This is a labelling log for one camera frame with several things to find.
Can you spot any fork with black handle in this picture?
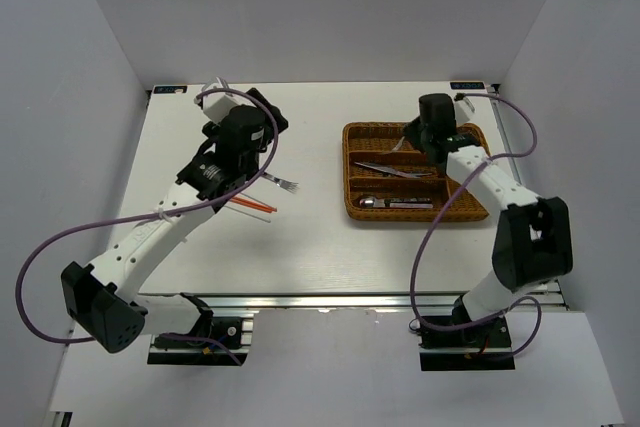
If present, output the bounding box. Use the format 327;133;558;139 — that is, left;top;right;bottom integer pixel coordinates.
262;172;299;194

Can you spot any knife with black handle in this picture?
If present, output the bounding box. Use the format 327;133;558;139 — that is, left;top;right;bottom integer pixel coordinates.
385;170;434;179

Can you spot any knife with pink handle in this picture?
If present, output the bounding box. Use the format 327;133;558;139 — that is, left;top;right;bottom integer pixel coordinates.
353;160;424;179

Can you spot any fork with pink handle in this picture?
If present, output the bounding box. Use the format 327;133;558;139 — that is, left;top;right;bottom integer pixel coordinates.
389;136;406;153

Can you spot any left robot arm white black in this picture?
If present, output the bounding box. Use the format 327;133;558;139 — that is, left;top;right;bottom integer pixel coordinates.
61;87;288;353

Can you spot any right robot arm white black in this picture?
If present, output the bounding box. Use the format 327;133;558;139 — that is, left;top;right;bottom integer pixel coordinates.
404;93;573;346

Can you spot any orange chopstick upper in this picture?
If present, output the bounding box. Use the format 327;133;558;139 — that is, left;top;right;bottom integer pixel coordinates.
232;196;279;212

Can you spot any orange chopstick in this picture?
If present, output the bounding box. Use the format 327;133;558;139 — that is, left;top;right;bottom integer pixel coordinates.
232;196;279;212
229;199;275;214

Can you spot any orange chopstick lower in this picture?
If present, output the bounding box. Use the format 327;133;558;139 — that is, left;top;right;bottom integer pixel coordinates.
229;199;275;214

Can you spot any woven wicker cutlery tray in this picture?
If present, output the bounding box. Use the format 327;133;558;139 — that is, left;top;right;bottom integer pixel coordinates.
342;122;459;222

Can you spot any white chopstick lower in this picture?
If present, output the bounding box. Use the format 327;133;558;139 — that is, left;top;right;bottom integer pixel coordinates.
224;203;271;223

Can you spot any blue label left corner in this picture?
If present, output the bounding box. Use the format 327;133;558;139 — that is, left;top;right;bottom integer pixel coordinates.
152;85;188;95

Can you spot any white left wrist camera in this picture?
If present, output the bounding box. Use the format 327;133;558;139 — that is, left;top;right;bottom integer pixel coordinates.
194;77;241;124

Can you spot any aluminium rail front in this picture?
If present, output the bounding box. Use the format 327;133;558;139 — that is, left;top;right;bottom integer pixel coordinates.
139;291;569;311

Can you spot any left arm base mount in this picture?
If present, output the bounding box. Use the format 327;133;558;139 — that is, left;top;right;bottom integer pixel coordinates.
147;309;255;367

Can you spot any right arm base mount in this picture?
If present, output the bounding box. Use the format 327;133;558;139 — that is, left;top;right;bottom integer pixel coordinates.
409;317;515;372

